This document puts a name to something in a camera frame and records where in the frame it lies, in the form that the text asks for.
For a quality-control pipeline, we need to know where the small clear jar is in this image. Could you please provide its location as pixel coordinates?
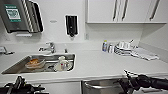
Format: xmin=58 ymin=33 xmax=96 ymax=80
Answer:
xmin=108 ymin=43 xmax=115 ymax=54

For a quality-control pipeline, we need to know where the black soap dispenser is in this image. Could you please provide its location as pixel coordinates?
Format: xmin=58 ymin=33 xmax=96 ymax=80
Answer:
xmin=64 ymin=14 xmax=80 ymax=38

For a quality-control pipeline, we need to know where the steel paper towel dispenser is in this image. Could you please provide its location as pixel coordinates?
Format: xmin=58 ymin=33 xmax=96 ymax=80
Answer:
xmin=0 ymin=0 xmax=45 ymax=35

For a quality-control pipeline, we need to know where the chrome sink faucet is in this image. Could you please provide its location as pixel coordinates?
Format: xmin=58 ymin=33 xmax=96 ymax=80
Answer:
xmin=37 ymin=41 xmax=57 ymax=55

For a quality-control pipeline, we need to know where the orange bowl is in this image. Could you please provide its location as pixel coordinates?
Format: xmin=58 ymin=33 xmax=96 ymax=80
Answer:
xmin=25 ymin=58 xmax=46 ymax=70

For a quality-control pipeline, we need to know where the dark metal utensil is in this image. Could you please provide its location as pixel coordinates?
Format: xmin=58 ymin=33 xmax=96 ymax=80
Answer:
xmin=0 ymin=46 xmax=15 ymax=56

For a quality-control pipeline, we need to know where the small sink sprayer nozzle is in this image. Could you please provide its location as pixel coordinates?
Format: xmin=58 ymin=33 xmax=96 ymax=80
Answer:
xmin=63 ymin=45 xmax=69 ymax=54

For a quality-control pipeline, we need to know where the small wall label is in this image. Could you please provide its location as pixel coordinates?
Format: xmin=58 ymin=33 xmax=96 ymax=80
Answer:
xmin=49 ymin=19 xmax=59 ymax=24

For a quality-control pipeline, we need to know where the stack of white dishes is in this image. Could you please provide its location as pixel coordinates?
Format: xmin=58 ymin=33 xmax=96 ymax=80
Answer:
xmin=113 ymin=41 xmax=136 ymax=57

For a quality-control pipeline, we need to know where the stainless steel dishwasher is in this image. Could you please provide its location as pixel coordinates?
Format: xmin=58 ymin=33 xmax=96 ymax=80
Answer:
xmin=80 ymin=78 xmax=135 ymax=94

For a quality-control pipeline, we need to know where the blue dish soap bottle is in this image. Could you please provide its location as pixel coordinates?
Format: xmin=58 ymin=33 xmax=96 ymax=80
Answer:
xmin=101 ymin=40 xmax=109 ymax=53

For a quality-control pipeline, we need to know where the white wall cabinet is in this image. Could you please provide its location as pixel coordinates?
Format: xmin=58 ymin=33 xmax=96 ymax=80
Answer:
xmin=85 ymin=0 xmax=168 ymax=25

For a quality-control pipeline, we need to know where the white bottle in sink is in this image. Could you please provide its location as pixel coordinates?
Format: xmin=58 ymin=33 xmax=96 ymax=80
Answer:
xmin=53 ymin=55 xmax=73 ymax=72

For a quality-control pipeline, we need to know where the steel dishwasher handle bar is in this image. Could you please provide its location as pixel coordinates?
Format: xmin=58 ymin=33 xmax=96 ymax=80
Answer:
xmin=83 ymin=81 xmax=125 ymax=91

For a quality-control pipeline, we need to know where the white wall outlet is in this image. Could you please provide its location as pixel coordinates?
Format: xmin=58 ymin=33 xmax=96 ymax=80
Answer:
xmin=83 ymin=32 xmax=91 ymax=41

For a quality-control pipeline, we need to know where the stainless steel sink basin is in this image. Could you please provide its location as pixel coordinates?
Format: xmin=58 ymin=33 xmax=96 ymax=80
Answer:
xmin=1 ymin=53 xmax=77 ymax=75

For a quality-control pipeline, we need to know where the white sink base cabinet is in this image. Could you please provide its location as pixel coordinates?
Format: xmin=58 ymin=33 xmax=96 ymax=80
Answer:
xmin=39 ymin=81 xmax=82 ymax=94

